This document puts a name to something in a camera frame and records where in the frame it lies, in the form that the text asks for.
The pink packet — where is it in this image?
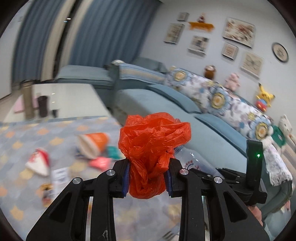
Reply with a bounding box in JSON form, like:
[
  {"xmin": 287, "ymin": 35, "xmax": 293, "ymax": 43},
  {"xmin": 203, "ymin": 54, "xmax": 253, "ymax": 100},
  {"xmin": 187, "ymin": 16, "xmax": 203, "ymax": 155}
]
[{"xmin": 88, "ymin": 157, "xmax": 112, "ymax": 171}]

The tall framed picture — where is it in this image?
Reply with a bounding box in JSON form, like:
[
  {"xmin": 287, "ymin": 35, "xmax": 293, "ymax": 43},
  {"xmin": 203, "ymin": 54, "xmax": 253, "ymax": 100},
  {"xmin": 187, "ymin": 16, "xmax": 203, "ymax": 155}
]
[{"xmin": 164, "ymin": 23, "xmax": 185, "ymax": 45}]

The orange snack wrapper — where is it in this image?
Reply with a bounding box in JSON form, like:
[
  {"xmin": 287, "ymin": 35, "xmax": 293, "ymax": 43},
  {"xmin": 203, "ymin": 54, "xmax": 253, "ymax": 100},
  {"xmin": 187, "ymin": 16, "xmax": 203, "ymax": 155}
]
[{"xmin": 35, "ymin": 183, "xmax": 54, "ymax": 208}]

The teal fabric sofa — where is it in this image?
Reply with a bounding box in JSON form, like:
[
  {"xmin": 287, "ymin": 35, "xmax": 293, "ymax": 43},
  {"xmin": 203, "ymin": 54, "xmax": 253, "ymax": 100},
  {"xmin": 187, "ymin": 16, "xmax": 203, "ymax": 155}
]
[{"xmin": 55, "ymin": 57, "xmax": 295, "ymax": 218}]

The floral back cushion left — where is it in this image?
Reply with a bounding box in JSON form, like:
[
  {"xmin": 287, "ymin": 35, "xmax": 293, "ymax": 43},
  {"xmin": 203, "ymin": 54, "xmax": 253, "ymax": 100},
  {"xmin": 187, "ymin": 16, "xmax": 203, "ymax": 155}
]
[{"xmin": 164, "ymin": 66, "xmax": 220, "ymax": 112}]

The orange plastic bag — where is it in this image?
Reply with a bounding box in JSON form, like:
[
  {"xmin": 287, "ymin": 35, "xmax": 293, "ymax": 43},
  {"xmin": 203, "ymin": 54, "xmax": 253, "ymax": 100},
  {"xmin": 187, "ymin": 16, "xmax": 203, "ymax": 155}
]
[{"xmin": 118, "ymin": 113, "xmax": 191, "ymax": 199}]

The striped armrest cover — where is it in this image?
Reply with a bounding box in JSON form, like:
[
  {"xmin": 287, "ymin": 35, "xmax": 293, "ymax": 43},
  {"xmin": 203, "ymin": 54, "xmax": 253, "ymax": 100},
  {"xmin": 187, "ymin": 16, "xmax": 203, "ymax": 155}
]
[{"xmin": 119, "ymin": 63, "xmax": 165, "ymax": 83}]

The teal packet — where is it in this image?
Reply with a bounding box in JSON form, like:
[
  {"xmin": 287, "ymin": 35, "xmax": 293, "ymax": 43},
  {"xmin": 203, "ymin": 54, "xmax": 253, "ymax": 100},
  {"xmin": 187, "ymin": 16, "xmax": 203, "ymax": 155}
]
[{"xmin": 106, "ymin": 146, "xmax": 125, "ymax": 160}]

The blue curtain left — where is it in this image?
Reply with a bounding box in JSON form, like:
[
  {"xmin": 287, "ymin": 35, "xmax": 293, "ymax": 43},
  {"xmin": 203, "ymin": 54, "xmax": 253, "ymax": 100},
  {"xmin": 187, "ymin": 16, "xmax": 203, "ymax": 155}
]
[{"xmin": 11, "ymin": 0, "xmax": 65, "ymax": 83}]

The white teddy bear plush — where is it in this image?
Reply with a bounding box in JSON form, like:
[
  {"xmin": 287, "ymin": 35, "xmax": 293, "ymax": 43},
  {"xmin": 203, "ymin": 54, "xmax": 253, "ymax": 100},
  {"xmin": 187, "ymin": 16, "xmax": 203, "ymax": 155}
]
[{"xmin": 271, "ymin": 114, "xmax": 294, "ymax": 155}]

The blue curtain right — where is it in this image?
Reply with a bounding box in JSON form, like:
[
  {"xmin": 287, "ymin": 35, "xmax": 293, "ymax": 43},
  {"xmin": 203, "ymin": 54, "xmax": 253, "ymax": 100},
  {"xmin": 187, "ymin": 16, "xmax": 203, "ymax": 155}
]
[{"xmin": 69, "ymin": 0, "xmax": 161, "ymax": 67}]

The clear plastic bottle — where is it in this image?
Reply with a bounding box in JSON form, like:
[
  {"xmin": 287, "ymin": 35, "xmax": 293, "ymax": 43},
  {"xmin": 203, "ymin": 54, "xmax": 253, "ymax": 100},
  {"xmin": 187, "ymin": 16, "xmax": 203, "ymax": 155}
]
[{"xmin": 174, "ymin": 146, "xmax": 224, "ymax": 179}]

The bronze thermos flask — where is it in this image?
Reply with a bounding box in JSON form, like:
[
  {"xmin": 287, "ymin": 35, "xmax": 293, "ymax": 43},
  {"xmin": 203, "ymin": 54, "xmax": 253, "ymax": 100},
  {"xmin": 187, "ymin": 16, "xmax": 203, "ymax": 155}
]
[{"xmin": 21, "ymin": 80, "xmax": 35, "ymax": 120}]

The person's left hand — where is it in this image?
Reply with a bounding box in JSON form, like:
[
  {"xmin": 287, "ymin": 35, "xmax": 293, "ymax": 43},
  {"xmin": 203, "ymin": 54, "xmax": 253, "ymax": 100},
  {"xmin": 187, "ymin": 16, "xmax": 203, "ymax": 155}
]
[{"xmin": 248, "ymin": 205, "xmax": 263, "ymax": 226}]

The blue pillow right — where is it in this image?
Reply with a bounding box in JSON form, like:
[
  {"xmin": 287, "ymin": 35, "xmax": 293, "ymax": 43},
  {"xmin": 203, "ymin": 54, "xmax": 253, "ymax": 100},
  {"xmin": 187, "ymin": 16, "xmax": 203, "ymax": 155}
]
[{"xmin": 193, "ymin": 113, "xmax": 247, "ymax": 157}]

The blue curtain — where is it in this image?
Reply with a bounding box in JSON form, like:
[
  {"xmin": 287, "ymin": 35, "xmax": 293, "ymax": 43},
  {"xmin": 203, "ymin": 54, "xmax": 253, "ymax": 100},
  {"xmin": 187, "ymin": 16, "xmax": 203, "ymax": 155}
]
[
  {"xmin": 11, "ymin": 0, "xmax": 65, "ymax": 83},
  {"xmin": 69, "ymin": 0, "xmax": 161, "ymax": 67}
]

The red white paper cup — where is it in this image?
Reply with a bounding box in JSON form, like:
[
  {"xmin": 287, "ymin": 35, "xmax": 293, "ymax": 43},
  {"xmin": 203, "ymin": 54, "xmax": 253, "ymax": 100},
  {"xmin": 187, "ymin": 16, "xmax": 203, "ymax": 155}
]
[{"xmin": 25, "ymin": 148, "xmax": 50, "ymax": 177}]

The orange white paper cup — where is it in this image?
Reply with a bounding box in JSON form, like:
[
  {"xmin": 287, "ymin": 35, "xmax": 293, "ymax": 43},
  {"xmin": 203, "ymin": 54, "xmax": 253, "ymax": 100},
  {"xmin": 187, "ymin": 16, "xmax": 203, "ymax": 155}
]
[{"xmin": 77, "ymin": 133, "xmax": 110, "ymax": 160}]

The small top framed picture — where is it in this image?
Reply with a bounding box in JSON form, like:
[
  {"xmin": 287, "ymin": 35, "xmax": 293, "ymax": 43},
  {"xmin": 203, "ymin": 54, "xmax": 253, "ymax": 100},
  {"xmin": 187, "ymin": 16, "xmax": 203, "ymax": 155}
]
[{"xmin": 177, "ymin": 12, "xmax": 189, "ymax": 22}]

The brown monkey plush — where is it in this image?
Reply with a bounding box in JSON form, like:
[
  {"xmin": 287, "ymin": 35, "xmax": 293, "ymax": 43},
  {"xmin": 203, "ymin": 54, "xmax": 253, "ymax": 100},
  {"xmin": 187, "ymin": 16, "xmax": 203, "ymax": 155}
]
[{"xmin": 204, "ymin": 65, "xmax": 216, "ymax": 80}]

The dark brown cup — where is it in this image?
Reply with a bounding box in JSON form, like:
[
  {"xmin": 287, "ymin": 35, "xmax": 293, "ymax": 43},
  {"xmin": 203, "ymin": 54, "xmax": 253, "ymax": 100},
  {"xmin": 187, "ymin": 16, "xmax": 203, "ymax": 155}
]
[{"xmin": 37, "ymin": 95, "xmax": 48, "ymax": 118}]

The newspaper print canvas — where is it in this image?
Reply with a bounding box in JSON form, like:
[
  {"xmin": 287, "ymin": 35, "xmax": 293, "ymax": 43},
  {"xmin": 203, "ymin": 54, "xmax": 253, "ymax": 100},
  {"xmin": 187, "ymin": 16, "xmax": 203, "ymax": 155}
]
[{"xmin": 188, "ymin": 36, "xmax": 209, "ymax": 56}]

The white paper card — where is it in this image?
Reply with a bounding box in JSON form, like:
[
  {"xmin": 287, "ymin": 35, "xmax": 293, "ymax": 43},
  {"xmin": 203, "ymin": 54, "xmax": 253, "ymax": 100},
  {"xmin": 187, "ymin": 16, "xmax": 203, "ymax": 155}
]
[{"xmin": 51, "ymin": 167, "xmax": 70, "ymax": 189}]

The orange wall shelf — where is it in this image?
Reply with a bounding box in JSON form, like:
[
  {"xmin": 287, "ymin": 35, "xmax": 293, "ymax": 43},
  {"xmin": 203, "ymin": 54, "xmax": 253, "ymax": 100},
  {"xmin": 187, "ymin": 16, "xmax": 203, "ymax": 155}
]
[{"xmin": 188, "ymin": 22, "xmax": 215, "ymax": 32}]

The white lace cloth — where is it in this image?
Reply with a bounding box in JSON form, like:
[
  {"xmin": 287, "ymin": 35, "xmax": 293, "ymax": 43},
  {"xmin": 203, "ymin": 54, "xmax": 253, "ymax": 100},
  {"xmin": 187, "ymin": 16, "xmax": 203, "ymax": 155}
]
[{"xmin": 263, "ymin": 145, "xmax": 292, "ymax": 186}]

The round framed picture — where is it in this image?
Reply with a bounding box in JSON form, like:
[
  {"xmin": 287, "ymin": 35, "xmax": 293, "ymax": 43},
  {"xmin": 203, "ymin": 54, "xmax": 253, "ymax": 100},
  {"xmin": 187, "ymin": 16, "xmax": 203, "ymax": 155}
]
[{"xmin": 271, "ymin": 42, "xmax": 289, "ymax": 63}]

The floral back cushion right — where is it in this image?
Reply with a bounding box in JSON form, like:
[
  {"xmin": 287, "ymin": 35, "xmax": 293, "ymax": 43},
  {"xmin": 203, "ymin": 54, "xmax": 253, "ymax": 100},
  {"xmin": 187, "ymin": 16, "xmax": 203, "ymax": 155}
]
[{"xmin": 207, "ymin": 82, "xmax": 273, "ymax": 141}]

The yellow pikachu plush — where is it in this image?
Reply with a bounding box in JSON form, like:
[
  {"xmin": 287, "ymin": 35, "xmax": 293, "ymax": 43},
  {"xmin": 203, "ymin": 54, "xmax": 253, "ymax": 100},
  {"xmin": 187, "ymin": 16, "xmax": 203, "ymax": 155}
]
[{"xmin": 255, "ymin": 83, "xmax": 275, "ymax": 113}]

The blue pillow left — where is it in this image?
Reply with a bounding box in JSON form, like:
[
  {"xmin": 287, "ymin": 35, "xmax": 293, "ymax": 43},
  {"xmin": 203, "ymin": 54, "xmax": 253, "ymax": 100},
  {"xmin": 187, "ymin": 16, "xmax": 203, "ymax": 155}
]
[{"xmin": 146, "ymin": 84, "xmax": 202, "ymax": 113}]

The crown framed picture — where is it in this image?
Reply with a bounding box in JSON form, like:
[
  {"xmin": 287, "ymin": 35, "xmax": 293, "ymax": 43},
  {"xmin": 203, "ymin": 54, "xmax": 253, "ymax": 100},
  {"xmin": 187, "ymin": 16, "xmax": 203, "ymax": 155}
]
[{"xmin": 221, "ymin": 42, "xmax": 239, "ymax": 61}]

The pink pig plush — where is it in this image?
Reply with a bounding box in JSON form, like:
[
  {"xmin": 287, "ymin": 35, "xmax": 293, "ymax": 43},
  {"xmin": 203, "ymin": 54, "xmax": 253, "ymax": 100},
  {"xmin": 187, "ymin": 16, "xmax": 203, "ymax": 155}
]
[{"xmin": 224, "ymin": 73, "xmax": 240, "ymax": 92}]

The floral cushion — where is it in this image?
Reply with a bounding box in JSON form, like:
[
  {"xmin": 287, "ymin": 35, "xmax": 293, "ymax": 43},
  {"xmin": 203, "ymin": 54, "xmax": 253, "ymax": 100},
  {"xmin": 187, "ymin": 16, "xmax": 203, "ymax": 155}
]
[
  {"xmin": 164, "ymin": 66, "xmax": 220, "ymax": 112},
  {"xmin": 207, "ymin": 82, "xmax": 273, "ymax": 141}
]

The patterned grey tablecloth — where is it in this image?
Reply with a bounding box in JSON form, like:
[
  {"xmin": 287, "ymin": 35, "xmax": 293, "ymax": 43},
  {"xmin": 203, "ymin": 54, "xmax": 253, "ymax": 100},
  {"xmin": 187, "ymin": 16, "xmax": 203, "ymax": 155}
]
[{"xmin": 1, "ymin": 116, "xmax": 181, "ymax": 240}]

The floral large framed picture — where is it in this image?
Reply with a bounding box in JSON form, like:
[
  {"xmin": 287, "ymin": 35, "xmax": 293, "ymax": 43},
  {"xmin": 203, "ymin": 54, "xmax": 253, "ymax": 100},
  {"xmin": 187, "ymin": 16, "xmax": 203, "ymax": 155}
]
[{"xmin": 222, "ymin": 17, "xmax": 256, "ymax": 48}]

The butterfly framed picture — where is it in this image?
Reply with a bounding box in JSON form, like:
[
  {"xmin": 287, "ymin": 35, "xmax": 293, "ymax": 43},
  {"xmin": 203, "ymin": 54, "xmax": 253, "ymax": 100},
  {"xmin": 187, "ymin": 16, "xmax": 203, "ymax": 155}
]
[{"xmin": 240, "ymin": 51, "xmax": 264, "ymax": 78}]

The blue pillow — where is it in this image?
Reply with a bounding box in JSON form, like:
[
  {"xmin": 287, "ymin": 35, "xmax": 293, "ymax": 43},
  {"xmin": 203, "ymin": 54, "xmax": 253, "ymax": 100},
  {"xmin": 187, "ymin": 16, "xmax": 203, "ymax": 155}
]
[
  {"xmin": 193, "ymin": 113, "xmax": 247, "ymax": 157},
  {"xmin": 146, "ymin": 84, "xmax": 202, "ymax": 113}
]

